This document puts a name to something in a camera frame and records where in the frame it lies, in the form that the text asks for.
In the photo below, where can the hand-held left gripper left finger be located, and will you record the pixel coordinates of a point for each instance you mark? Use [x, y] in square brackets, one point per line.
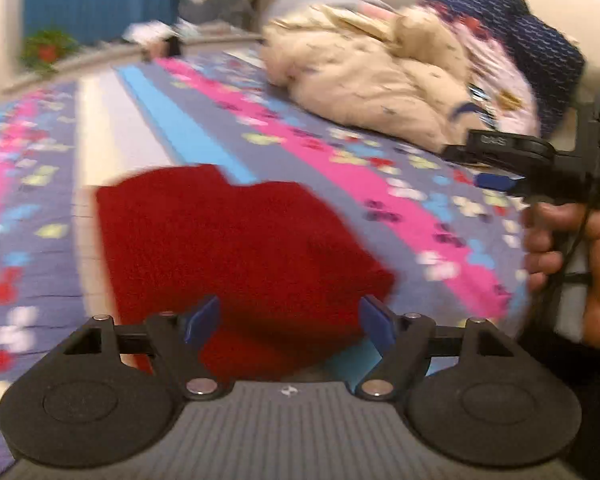
[202, 322]

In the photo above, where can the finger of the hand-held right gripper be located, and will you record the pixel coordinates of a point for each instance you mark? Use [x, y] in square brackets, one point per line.
[480, 145]
[497, 181]

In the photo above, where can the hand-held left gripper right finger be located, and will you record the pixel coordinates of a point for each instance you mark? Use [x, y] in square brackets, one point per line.
[377, 322]

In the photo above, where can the black chair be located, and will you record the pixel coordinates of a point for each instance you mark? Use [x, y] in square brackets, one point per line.
[174, 45]

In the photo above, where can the green potted plant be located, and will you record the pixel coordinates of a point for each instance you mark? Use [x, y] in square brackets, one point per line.
[47, 47]

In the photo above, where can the pink white printed cloth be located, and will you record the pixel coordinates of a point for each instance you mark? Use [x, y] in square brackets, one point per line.
[500, 80]

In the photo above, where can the navy patterned pillow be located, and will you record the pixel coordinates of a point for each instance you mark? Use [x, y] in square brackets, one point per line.
[530, 35]

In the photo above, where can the cream star print quilt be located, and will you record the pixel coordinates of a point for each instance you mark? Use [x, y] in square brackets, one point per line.
[360, 75]

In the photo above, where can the floral striped bed sheet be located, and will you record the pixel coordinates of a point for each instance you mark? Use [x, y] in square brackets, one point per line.
[330, 170]

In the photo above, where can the white cloth pile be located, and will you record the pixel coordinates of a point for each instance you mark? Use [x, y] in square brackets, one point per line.
[147, 31]

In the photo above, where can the dark red knit sweater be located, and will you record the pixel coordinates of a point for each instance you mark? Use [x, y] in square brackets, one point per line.
[230, 240]

